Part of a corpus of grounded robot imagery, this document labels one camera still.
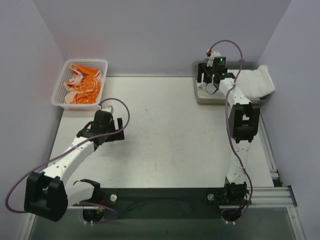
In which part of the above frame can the white towels pile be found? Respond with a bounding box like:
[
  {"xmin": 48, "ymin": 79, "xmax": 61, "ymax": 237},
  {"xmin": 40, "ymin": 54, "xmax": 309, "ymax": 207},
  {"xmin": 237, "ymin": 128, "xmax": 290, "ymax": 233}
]
[{"xmin": 197, "ymin": 65, "xmax": 275, "ymax": 99}]

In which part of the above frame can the orange cloth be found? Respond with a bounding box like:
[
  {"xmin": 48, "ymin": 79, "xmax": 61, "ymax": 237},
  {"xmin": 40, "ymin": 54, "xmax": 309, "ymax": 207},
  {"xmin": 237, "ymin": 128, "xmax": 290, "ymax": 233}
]
[{"xmin": 63, "ymin": 64, "xmax": 102, "ymax": 104}]

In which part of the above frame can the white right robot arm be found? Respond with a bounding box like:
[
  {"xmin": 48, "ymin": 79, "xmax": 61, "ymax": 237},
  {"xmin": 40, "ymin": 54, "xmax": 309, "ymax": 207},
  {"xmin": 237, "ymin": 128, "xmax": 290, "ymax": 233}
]
[{"xmin": 195, "ymin": 55, "xmax": 260, "ymax": 195}]

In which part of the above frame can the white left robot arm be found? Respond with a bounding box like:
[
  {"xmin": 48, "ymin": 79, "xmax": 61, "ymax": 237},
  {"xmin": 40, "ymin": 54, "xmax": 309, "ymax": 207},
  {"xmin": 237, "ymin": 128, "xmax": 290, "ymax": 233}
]
[{"xmin": 24, "ymin": 106, "xmax": 125, "ymax": 222}]

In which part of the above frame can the white plastic mesh basket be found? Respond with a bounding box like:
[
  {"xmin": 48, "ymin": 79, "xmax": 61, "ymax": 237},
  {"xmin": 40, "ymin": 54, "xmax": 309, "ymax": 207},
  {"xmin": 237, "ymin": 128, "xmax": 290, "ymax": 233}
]
[{"xmin": 51, "ymin": 58, "xmax": 108, "ymax": 111}]

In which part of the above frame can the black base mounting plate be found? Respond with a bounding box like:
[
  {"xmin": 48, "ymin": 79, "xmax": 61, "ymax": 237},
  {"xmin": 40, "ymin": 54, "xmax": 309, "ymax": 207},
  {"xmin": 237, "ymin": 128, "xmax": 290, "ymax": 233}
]
[{"xmin": 80, "ymin": 188, "xmax": 251, "ymax": 223}]

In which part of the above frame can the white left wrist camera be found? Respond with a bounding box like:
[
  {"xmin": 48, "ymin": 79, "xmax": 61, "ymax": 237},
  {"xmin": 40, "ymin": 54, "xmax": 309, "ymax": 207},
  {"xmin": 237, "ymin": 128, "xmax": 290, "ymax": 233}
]
[{"xmin": 101, "ymin": 105, "xmax": 114, "ymax": 114}]

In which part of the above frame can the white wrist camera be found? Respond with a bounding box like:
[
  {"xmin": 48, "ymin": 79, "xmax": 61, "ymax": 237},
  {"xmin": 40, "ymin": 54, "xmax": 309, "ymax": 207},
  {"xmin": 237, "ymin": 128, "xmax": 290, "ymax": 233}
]
[
  {"xmin": 206, "ymin": 49, "xmax": 221, "ymax": 67},
  {"xmin": 101, "ymin": 105, "xmax": 114, "ymax": 114}
]

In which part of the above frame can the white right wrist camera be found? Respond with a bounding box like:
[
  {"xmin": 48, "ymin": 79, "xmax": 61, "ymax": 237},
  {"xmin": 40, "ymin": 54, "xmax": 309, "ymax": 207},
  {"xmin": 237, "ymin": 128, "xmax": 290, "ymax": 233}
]
[{"xmin": 206, "ymin": 49, "xmax": 221, "ymax": 67}]

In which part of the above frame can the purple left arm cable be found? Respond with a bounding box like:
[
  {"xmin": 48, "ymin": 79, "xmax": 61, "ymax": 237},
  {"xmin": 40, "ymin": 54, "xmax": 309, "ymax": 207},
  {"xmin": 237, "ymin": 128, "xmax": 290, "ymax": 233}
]
[{"xmin": 5, "ymin": 97, "xmax": 131, "ymax": 223}]

